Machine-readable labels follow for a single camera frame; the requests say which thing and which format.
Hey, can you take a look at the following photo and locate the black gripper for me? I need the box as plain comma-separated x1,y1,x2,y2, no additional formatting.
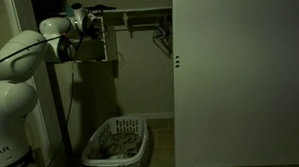
81,13,104,38

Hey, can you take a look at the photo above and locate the white cubby shelf unit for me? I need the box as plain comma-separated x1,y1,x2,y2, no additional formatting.
51,13,122,153

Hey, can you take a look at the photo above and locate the white closet shelf board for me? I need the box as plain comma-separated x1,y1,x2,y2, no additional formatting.
103,4,173,16

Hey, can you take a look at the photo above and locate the black cloth bundle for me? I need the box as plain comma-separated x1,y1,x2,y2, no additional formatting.
86,3,117,14

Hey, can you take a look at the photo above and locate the teal container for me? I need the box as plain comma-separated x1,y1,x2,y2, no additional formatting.
64,5,75,19

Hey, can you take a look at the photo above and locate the wooden closet rod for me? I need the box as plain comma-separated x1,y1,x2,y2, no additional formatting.
114,21,173,32

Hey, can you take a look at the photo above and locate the white plastic hanger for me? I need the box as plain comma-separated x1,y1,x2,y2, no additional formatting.
151,24,170,50
156,16,175,58

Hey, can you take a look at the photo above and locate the black tripod pole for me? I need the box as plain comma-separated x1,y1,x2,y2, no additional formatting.
41,59,79,167

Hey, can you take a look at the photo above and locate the white baseboard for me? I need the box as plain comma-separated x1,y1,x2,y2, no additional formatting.
121,110,175,120

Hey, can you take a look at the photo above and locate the crumpled clothes pile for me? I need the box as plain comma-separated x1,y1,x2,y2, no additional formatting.
101,130,144,161

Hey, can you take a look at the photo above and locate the white plastic laundry basket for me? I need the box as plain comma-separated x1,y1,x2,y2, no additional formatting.
81,113,150,167

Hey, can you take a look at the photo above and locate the white sliding closet door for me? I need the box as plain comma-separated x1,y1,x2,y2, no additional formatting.
166,0,299,167

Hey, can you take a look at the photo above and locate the white rod bracket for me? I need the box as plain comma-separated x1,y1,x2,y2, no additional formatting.
121,11,136,40

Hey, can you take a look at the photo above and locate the long black arm cable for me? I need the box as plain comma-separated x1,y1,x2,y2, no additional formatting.
0,31,65,72

